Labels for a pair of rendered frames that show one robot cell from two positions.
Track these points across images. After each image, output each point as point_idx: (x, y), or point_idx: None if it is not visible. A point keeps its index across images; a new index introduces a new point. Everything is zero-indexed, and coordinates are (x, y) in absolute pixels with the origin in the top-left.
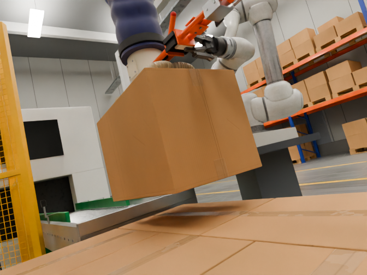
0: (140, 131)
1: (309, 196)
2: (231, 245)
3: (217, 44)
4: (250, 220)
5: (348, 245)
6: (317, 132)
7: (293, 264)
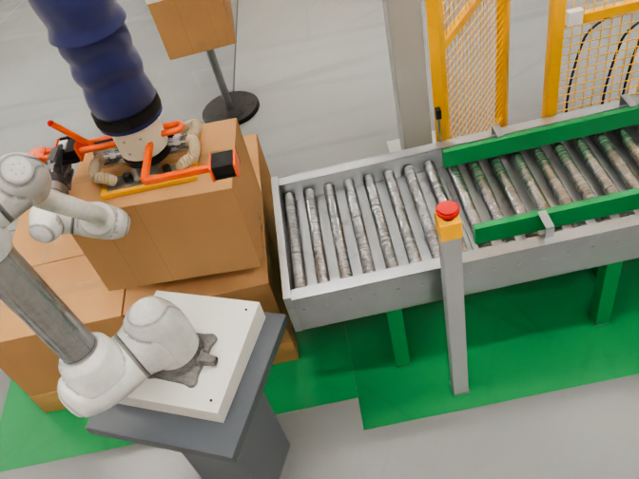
0: None
1: (87, 319)
2: None
3: None
4: None
5: (47, 264)
6: (87, 425)
7: (61, 247)
